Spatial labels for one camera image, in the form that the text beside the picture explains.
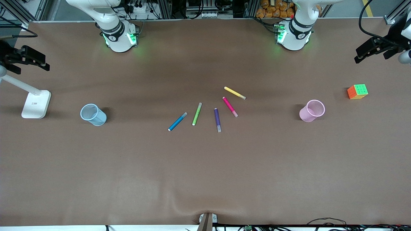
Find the pink marker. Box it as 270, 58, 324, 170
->
223, 97, 239, 118

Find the blue marker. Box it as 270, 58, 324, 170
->
168, 112, 188, 132

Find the colourful puzzle cube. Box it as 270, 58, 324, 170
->
347, 84, 369, 100

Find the white desk lamp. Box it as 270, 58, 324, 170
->
0, 74, 52, 119

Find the blue mesh cup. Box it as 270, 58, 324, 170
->
80, 103, 107, 126

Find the pink mesh cup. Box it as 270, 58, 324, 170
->
299, 99, 325, 123

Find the orange snack bag pile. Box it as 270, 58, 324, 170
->
256, 0, 296, 19

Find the white power strip with plugs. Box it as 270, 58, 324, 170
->
126, 2, 149, 14

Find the yellow marker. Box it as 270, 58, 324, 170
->
224, 86, 247, 100

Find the purple marker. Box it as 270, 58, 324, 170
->
214, 108, 222, 133

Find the green marker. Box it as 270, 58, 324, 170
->
192, 102, 203, 126

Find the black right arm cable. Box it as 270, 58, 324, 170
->
0, 16, 39, 39

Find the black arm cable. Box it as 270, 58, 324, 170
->
0, 16, 39, 39
359, 0, 391, 42

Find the aluminium frame profile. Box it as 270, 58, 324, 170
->
0, 0, 48, 31
384, 0, 411, 25

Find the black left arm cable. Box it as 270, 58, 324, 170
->
359, 0, 391, 42

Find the black looped cable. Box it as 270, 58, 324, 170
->
307, 217, 349, 227

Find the metal bracket with brown post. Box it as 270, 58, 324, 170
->
197, 213, 218, 231

